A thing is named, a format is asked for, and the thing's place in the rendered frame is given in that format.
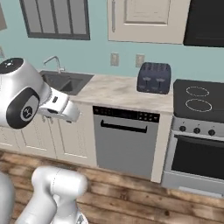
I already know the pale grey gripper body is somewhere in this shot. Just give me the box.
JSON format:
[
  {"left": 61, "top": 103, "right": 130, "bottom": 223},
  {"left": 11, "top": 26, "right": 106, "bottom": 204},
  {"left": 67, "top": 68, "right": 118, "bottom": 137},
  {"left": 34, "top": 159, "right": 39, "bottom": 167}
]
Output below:
[{"left": 38, "top": 100, "right": 81, "bottom": 123}]

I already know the cream lower cupboard door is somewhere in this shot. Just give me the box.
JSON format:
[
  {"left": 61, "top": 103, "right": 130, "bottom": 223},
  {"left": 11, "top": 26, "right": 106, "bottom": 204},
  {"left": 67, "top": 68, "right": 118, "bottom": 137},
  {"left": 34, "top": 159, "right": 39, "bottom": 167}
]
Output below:
[
  {"left": 0, "top": 125, "right": 23, "bottom": 151},
  {"left": 47, "top": 101, "right": 98, "bottom": 168},
  {"left": 16, "top": 114, "right": 57, "bottom": 159}
]

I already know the cream cupboard door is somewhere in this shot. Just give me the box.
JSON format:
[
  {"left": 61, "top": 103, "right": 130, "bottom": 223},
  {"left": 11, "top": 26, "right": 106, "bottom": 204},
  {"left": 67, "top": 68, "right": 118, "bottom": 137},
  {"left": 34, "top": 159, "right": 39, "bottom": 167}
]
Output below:
[
  {"left": 0, "top": 125, "right": 23, "bottom": 151},
  {"left": 107, "top": 0, "right": 192, "bottom": 46},
  {"left": 16, "top": 114, "right": 57, "bottom": 159},
  {"left": 47, "top": 101, "right": 98, "bottom": 168}
]

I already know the dark grey sink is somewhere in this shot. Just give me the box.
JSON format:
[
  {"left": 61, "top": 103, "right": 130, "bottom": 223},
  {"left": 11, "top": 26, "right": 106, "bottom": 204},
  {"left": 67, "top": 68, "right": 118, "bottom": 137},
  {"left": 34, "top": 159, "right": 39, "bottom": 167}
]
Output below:
[{"left": 38, "top": 69, "right": 95, "bottom": 96}]

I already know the silver tap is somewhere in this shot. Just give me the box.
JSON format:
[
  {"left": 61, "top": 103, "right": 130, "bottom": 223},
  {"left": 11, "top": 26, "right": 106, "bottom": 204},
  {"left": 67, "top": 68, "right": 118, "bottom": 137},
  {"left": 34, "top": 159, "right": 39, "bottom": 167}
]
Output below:
[{"left": 43, "top": 55, "right": 66, "bottom": 74}]

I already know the silver dishwasher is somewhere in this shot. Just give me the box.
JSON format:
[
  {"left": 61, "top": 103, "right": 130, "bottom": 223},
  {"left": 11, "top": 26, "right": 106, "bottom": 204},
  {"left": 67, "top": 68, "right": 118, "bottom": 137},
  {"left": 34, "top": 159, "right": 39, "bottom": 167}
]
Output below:
[{"left": 92, "top": 105, "right": 161, "bottom": 179}]

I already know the dark framed window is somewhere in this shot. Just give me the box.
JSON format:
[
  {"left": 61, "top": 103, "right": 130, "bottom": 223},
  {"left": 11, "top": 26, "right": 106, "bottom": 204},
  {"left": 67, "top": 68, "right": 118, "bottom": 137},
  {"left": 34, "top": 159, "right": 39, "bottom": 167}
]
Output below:
[{"left": 18, "top": 0, "right": 91, "bottom": 41}]

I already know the dark blue toaster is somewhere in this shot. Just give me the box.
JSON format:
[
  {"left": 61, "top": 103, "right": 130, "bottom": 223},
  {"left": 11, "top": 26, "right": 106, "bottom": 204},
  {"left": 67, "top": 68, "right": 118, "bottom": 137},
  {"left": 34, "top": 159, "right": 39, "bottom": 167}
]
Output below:
[{"left": 136, "top": 61, "right": 172, "bottom": 95}]

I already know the cream upper cupboard door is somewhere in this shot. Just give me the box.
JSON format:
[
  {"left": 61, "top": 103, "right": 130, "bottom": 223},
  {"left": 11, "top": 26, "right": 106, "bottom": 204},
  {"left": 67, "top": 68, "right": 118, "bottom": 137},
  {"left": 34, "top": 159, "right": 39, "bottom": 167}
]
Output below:
[{"left": 107, "top": 0, "right": 192, "bottom": 46}]

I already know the black hob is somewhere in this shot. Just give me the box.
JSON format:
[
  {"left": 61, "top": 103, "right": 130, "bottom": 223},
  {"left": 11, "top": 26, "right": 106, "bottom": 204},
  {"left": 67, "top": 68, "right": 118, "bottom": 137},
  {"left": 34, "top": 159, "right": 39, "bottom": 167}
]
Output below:
[{"left": 172, "top": 78, "right": 224, "bottom": 124}]

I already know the silver oven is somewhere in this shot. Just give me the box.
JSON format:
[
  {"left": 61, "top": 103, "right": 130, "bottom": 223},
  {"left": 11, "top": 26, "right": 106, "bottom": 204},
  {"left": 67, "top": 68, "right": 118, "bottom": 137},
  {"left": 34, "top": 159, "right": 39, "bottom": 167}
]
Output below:
[{"left": 161, "top": 116, "right": 224, "bottom": 200}]

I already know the black upper appliance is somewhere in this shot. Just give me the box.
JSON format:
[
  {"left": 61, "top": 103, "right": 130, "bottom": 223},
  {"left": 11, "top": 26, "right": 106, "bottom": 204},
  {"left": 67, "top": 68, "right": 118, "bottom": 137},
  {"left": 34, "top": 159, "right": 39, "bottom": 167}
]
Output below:
[{"left": 183, "top": 0, "right": 224, "bottom": 48}]

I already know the black dishwasher handle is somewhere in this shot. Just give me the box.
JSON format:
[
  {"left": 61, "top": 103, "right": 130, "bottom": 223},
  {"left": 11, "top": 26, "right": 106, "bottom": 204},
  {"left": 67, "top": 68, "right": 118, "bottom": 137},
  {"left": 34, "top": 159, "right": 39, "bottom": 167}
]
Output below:
[{"left": 100, "top": 119, "right": 149, "bottom": 134}]

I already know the beige wall outlet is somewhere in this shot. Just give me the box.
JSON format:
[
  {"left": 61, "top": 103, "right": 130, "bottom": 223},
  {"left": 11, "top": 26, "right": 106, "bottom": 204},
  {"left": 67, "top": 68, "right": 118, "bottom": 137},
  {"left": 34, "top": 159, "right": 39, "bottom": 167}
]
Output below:
[
  {"left": 135, "top": 53, "right": 146, "bottom": 68},
  {"left": 109, "top": 52, "right": 120, "bottom": 67}
]

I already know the silver cupboard door handle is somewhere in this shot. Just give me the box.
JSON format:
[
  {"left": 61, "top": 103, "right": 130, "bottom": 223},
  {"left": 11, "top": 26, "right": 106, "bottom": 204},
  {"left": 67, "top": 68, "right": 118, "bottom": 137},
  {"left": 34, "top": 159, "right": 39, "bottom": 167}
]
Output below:
[{"left": 111, "top": 0, "right": 117, "bottom": 33}]

